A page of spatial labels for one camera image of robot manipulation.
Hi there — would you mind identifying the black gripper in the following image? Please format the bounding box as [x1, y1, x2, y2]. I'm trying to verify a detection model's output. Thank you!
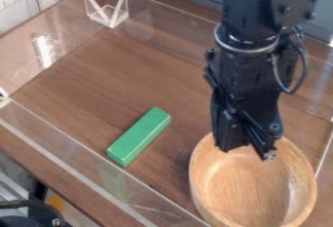
[205, 48, 300, 161]

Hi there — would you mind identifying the green rectangular block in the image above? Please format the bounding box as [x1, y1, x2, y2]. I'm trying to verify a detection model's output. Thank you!
[107, 107, 171, 167]

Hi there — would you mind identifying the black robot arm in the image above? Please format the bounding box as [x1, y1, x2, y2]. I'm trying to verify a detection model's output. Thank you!
[205, 0, 317, 160]

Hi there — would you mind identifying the brown wooden bowl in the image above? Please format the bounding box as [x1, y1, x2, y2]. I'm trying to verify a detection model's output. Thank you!
[189, 135, 317, 227]

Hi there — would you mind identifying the black device lower left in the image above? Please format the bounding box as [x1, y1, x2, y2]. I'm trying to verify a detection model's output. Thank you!
[0, 210, 72, 227]

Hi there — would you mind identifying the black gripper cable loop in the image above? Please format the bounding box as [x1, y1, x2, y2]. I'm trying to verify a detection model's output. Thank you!
[270, 25, 312, 95]

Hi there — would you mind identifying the clear acrylic corner bracket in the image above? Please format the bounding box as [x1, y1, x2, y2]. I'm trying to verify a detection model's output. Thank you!
[83, 0, 129, 28]

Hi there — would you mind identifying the black cable lower left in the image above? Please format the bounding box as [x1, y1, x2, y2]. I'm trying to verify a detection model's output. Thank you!
[0, 200, 58, 227]

